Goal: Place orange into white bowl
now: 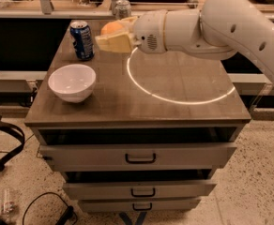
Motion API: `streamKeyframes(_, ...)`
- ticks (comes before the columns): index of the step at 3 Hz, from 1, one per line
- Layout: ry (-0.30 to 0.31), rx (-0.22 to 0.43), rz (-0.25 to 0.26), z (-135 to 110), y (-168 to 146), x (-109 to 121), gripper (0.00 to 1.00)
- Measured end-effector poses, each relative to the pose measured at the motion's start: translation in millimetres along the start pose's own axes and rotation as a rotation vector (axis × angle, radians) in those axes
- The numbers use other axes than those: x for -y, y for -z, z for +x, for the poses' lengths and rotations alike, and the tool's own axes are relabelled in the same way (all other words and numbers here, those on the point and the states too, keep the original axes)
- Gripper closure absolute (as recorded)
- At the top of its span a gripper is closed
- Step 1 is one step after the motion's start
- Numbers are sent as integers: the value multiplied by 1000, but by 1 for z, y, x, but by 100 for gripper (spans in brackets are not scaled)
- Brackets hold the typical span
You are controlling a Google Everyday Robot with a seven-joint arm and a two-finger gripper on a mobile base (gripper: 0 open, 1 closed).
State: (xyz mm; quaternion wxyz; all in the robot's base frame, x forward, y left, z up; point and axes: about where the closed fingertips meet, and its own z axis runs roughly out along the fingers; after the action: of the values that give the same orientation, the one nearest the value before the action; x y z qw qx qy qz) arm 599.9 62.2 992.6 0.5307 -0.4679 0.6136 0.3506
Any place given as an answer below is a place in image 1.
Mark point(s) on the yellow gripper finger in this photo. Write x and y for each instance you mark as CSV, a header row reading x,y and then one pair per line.
x,y
129,21
120,42

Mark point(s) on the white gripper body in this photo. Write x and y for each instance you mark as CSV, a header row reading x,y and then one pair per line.
x,y
148,32

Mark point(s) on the orange fruit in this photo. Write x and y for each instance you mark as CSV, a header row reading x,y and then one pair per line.
x,y
111,27

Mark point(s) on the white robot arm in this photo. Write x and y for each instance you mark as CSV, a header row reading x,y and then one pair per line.
x,y
218,30

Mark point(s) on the white ceramic bowl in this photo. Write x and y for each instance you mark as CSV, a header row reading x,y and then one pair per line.
x,y
73,83

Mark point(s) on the silver green soda can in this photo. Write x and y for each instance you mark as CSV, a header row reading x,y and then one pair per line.
x,y
122,9

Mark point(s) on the blue soda can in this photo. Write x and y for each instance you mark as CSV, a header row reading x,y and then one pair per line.
x,y
82,40

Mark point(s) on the grey drawer cabinet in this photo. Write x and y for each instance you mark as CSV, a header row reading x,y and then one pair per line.
x,y
146,99

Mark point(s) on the top cabinet drawer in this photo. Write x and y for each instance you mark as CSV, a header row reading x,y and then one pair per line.
x,y
137,157

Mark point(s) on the cabinet drawer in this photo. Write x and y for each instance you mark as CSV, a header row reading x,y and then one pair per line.
x,y
143,205
137,157
139,190

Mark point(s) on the middle cabinet drawer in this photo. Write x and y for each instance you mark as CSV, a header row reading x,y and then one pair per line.
x,y
139,190

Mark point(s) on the bottom cabinet drawer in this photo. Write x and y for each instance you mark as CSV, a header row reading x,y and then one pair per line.
x,y
143,205

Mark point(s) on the black chair base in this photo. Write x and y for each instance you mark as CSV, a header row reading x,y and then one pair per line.
x,y
12,141

